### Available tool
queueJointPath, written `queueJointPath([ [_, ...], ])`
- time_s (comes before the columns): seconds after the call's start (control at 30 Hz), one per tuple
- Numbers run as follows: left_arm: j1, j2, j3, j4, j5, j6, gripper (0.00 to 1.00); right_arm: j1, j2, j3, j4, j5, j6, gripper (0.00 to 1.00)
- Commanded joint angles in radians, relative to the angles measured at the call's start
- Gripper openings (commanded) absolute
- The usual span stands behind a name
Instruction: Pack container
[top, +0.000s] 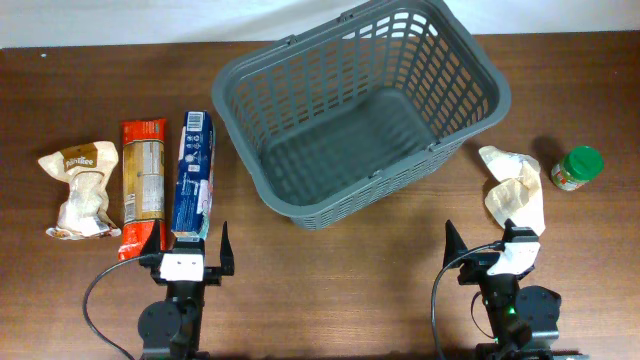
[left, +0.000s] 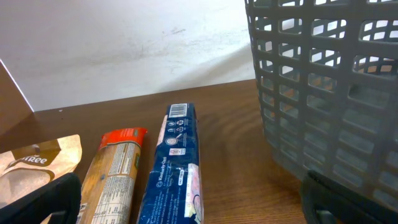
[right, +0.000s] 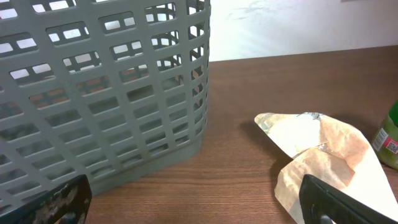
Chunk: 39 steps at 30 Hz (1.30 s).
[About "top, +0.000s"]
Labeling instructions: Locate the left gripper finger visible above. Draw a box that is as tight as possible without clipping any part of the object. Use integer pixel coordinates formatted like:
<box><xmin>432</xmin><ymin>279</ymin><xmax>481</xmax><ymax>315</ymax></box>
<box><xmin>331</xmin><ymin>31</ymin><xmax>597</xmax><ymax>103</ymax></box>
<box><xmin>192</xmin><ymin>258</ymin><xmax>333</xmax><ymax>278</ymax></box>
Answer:
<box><xmin>140</xmin><ymin>219</ymin><xmax>165</xmax><ymax>255</ymax></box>
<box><xmin>220</xmin><ymin>222</ymin><xmax>235</xmax><ymax>275</ymax></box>

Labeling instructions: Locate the blue cardboard box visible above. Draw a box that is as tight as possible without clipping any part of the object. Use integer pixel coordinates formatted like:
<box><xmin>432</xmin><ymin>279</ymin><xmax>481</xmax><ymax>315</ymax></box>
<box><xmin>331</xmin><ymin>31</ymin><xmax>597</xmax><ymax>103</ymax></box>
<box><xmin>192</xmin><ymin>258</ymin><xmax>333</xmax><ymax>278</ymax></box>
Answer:
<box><xmin>171</xmin><ymin>111</ymin><xmax>215</xmax><ymax>239</ymax></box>

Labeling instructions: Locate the beige brown food bag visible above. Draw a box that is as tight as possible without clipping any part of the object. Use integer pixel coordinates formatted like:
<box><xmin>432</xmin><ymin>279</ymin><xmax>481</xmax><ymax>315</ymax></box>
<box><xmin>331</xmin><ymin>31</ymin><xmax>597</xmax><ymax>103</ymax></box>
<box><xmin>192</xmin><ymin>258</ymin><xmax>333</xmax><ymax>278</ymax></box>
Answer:
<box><xmin>38</xmin><ymin>141</ymin><xmax>121</xmax><ymax>240</ymax></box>

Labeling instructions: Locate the green lid jar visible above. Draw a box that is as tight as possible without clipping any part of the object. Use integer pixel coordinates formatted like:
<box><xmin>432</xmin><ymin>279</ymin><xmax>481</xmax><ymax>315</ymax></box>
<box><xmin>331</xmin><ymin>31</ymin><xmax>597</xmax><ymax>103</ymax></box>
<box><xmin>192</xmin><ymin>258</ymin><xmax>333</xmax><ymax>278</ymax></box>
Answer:
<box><xmin>551</xmin><ymin>146</ymin><xmax>604</xmax><ymax>191</ymax></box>

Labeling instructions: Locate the red orange pasta packet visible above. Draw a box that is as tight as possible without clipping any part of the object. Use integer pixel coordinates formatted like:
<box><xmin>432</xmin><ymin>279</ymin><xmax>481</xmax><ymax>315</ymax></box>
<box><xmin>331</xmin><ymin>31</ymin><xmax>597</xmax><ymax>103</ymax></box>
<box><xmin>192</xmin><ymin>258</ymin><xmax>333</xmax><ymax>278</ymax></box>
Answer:
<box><xmin>118</xmin><ymin>118</ymin><xmax>167</xmax><ymax>261</ymax></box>

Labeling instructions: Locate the grey plastic basket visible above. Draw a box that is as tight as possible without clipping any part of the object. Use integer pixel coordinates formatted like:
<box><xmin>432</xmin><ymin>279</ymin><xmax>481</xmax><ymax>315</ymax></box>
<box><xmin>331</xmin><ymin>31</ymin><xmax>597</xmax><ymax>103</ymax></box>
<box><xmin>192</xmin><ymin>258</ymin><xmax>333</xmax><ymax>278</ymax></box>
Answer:
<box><xmin>211</xmin><ymin>0</ymin><xmax>512</xmax><ymax>230</ymax></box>

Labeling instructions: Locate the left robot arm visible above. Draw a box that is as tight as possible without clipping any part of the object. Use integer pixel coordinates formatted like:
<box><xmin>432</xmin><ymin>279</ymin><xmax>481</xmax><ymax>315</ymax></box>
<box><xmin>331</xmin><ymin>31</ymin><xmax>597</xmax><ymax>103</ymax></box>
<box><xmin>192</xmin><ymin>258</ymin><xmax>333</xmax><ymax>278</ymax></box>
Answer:
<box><xmin>138</xmin><ymin>223</ymin><xmax>235</xmax><ymax>360</ymax></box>

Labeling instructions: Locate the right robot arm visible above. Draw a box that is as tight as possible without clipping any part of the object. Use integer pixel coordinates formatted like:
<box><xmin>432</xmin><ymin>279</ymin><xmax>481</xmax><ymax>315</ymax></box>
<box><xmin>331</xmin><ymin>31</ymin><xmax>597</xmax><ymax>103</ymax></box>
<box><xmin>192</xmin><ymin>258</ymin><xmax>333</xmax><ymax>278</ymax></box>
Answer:
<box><xmin>430</xmin><ymin>219</ymin><xmax>588</xmax><ymax>360</ymax></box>

